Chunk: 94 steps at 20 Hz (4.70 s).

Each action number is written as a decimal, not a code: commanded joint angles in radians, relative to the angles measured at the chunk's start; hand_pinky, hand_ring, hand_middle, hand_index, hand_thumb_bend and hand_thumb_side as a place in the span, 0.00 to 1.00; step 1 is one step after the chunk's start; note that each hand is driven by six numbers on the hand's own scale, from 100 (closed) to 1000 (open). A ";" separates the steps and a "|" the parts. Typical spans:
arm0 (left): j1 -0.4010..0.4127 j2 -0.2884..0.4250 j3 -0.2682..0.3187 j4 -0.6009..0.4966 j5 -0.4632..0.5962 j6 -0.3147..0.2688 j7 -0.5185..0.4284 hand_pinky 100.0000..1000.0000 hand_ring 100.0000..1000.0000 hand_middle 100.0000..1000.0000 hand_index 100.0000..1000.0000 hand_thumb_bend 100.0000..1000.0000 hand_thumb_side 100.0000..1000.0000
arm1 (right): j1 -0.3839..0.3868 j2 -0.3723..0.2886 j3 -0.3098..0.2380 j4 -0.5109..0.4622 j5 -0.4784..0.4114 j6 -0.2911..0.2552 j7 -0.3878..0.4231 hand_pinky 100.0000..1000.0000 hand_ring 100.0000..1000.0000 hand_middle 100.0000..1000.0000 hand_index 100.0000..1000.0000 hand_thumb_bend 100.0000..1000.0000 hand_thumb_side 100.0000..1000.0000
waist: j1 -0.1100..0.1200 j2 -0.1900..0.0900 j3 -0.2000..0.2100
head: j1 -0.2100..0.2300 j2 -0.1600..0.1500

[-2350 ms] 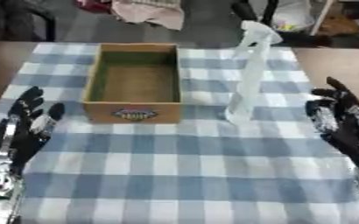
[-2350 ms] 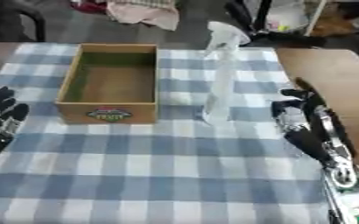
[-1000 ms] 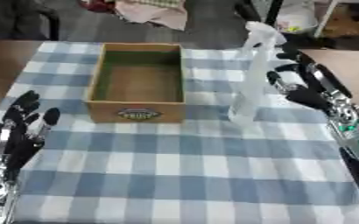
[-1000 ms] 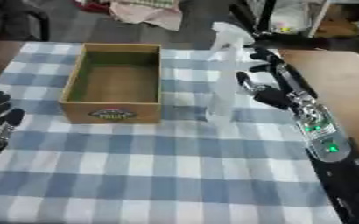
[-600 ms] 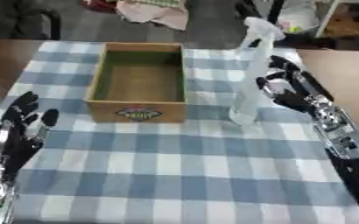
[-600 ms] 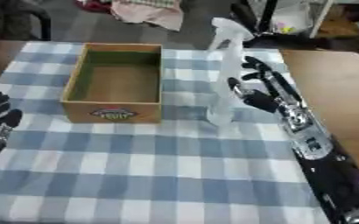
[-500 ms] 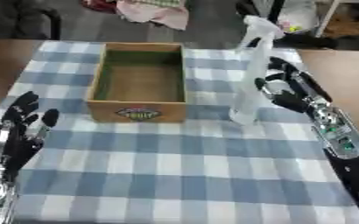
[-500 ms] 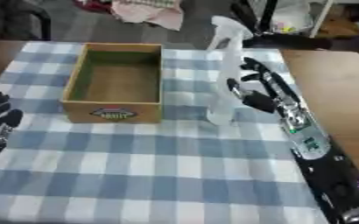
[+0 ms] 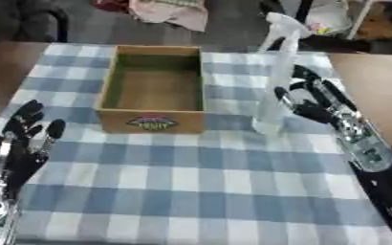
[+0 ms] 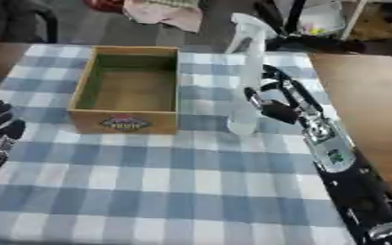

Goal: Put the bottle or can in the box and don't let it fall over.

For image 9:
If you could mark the black chair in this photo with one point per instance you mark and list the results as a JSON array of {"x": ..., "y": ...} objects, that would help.
[{"x": 15, "y": 19}]

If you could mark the pink cloth bag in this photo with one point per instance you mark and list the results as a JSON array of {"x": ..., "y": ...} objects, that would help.
[{"x": 174, "y": 12}]

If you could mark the white plastic bag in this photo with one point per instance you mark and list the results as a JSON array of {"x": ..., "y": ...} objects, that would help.
[{"x": 329, "y": 16}]

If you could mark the white frame leg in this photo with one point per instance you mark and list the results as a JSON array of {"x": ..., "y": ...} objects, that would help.
[{"x": 359, "y": 19}]

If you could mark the tan cardboard box green inside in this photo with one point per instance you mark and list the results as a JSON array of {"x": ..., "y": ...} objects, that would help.
[{"x": 155, "y": 122}]

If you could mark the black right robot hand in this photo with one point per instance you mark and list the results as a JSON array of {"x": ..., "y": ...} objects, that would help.
[{"x": 316, "y": 111}]

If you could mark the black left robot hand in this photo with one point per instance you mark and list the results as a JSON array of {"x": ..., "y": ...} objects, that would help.
[{"x": 26, "y": 162}]

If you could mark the silver and black right robot arm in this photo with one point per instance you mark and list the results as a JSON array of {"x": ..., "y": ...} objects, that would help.
[{"x": 368, "y": 148}]

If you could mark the red cloth item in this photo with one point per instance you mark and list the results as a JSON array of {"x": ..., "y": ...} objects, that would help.
[{"x": 110, "y": 4}]

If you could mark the brown cardboard box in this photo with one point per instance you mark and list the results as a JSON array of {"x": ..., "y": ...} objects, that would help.
[{"x": 386, "y": 25}]

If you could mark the clear plastic spray bottle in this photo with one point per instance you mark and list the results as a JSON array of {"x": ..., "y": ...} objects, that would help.
[{"x": 272, "y": 105}]

